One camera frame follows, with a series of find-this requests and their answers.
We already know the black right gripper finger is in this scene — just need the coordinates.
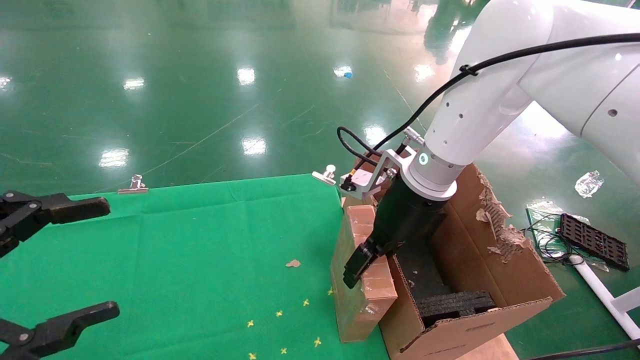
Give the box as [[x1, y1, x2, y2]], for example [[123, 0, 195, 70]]
[[342, 237, 389, 290]]

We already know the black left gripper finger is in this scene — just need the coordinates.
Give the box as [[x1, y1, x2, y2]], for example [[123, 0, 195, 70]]
[[0, 190, 111, 258], [0, 301, 121, 360]]

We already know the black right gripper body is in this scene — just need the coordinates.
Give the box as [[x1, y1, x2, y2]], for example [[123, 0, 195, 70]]
[[372, 172, 449, 258]]

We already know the narrow taped cardboard box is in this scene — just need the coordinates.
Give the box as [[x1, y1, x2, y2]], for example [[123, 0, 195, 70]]
[[330, 202, 399, 344]]

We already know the black carton padding sheet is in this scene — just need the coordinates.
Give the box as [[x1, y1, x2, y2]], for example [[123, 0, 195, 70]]
[[395, 237, 453, 303]]

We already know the large open cardboard carton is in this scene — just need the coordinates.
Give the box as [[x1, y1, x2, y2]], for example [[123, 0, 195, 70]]
[[342, 150, 566, 360]]

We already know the silver binder clip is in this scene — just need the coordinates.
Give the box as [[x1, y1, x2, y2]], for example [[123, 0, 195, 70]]
[[311, 164, 338, 187], [117, 174, 150, 195]]

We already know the black foam block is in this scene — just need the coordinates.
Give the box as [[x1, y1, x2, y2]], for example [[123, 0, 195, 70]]
[[416, 290, 497, 328]]

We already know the green table cloth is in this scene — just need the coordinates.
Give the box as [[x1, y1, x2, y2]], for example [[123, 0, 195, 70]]
[[0, 173, 391, 360]]

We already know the flat clear plastic sleeve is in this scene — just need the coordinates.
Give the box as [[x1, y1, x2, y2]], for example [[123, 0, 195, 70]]
[[525, 199, 611, 273]]

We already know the crumpled clear plastic bag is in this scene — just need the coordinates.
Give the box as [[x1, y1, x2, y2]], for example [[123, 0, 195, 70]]
[[575, 170, 605, 199]]

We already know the black grid tray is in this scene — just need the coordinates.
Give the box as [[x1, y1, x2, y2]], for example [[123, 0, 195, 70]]
[[558, 213, 631, 273]]

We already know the silver camera mounting bracket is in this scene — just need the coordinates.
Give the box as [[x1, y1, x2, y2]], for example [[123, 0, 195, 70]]
[[364, 146, 418, 200]]

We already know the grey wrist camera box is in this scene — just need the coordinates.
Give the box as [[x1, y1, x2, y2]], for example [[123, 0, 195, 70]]
[[340, 169, 377, 194]]

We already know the black sleeved loop cable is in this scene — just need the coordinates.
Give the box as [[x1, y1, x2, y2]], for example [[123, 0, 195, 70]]
[[337, 126, 386, 162]]

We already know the thin black wire bundle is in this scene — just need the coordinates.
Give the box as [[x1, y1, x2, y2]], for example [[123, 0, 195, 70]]
[[521, 214, 576, 265]]

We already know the white tube frame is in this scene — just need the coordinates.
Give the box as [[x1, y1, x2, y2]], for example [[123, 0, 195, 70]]
[[570, 255, 640, 342]]

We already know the thin black camera cable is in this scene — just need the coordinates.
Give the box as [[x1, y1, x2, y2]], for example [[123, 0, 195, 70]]
[[372, 33, 640, 156]]

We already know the smooth black cable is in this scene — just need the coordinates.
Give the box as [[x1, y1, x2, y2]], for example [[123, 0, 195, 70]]
[[527, 339, 640, 360]]

